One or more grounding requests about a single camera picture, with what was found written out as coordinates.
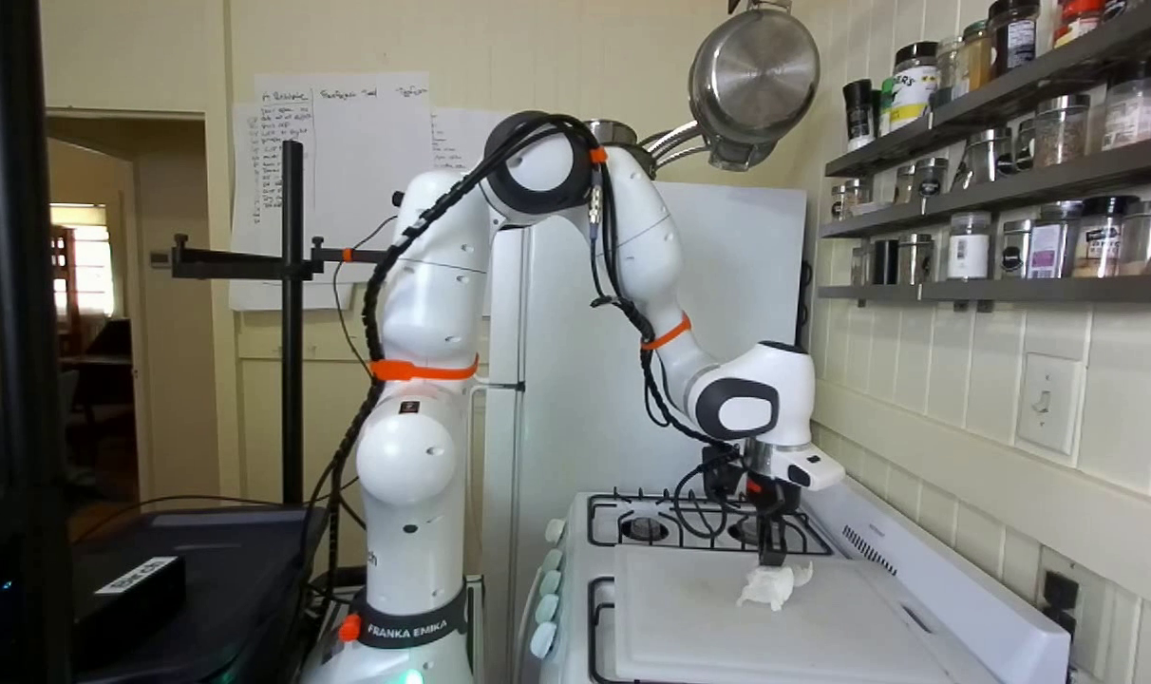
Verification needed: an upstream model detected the black stove burner grate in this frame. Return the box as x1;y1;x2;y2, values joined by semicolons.
582;487;840;562
582;572;617;684

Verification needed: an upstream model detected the white refrigerator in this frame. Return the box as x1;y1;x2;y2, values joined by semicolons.
474;174;812;684

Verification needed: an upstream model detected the black spice jar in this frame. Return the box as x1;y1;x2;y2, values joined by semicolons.
840;74;881;154

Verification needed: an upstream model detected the bright window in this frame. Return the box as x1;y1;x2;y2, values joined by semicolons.
48;196;120;323

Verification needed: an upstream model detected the large hanging steel pan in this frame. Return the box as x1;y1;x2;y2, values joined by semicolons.
684;0;825;144

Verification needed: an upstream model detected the white wall switch plate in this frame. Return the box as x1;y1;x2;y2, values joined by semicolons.
1010;348;1085;458

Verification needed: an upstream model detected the black wall outlet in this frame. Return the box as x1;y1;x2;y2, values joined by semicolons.
1038;565;1085;638

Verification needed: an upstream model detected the brown contents glass jar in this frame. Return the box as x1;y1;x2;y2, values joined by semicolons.
949;16;997;98

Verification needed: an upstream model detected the wide clear glass jar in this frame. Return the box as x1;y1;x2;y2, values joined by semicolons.
1092;72;1151;154

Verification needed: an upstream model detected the dark tall spice jar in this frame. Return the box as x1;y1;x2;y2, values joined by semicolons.
985;0;1044;81

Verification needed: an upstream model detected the small hanging steel pan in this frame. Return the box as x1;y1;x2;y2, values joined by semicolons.
641;114;783;174

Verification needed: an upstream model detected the black cart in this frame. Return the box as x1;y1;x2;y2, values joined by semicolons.
62;501;339;684

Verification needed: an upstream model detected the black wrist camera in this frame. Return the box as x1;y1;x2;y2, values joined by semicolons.
702;442;754;505

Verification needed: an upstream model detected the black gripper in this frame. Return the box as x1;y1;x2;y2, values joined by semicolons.
739;466;806;568

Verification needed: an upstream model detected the dark lid glass jar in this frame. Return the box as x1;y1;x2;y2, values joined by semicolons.
1069;190;1148;282

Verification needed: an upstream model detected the purple label spice jar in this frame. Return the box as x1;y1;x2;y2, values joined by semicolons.
1025;196;1081;282

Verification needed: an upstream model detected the black box white label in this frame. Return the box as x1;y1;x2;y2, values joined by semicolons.
67;549;194;638

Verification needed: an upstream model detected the black vertical post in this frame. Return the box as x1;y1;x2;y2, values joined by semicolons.
0;0;78;684

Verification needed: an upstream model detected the dark wall shelf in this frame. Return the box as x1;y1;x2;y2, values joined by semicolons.
816;131;1151;242
820;0;1151;181
812;271;1151;310

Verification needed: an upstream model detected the green label spice jar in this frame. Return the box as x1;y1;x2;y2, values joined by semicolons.
877;36;949;135

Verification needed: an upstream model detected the small dark spice jar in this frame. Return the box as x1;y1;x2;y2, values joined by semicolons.
898;226;942;288
864;235;907;288

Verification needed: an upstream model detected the white gas stove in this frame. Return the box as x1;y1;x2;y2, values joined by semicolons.
508;456;1077;684

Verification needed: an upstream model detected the white cutting board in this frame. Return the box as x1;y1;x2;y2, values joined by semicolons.
591;544;953;684

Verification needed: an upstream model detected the white paper towel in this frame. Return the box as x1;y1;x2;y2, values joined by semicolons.
731;559;820;615

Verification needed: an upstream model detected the black cable bundle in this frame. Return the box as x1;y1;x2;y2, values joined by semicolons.
294;110;778;549

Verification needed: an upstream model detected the red lid spice jar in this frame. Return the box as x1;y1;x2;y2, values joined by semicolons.
1049;0;1107;52

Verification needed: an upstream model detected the black camera stand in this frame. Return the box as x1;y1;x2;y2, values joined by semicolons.
148;135;395;511

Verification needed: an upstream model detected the white label spice jar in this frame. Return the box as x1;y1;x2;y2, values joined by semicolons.
945;207;996;285

